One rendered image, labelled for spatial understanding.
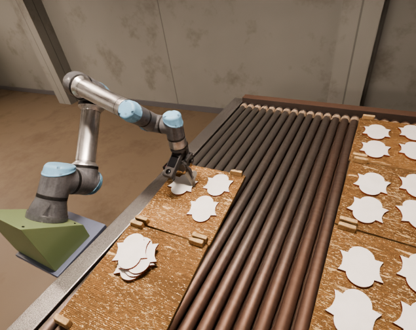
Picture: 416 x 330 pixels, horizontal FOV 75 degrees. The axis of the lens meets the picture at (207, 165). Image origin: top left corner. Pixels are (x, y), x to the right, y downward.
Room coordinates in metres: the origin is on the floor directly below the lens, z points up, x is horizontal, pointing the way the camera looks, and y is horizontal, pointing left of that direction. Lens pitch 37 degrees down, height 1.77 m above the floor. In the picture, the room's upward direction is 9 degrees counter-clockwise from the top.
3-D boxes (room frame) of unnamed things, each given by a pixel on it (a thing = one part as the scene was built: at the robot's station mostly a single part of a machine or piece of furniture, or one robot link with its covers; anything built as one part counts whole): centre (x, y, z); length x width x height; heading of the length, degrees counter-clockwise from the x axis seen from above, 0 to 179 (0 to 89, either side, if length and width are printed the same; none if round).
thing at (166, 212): (0.87, 0.09, 0.93); 0.41 x 0.35 x 0.02; 150
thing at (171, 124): (0.98, 0.11, 1.24); 0.09 x 0.08 x 0.11; 60
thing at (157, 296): (0.51, 0.29, 0.93); 0.41 x 0.35 x 0.02; 151
